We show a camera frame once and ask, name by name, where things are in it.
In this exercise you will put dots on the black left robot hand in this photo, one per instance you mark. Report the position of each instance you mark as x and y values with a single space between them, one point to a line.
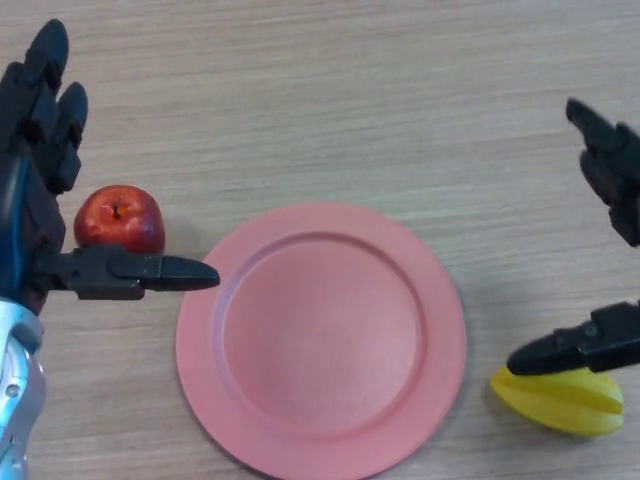
40 165

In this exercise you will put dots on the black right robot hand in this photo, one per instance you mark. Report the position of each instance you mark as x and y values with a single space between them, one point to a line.
615 165

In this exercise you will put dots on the yellow starfruit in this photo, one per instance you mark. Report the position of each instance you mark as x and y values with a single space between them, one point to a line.
565 405

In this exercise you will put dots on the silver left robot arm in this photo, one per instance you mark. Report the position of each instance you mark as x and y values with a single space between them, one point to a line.
17 390

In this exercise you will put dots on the pink round plate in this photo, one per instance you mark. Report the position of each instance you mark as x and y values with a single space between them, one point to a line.
322 350

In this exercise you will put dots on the red apple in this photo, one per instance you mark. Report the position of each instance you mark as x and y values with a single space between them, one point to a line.
120 220

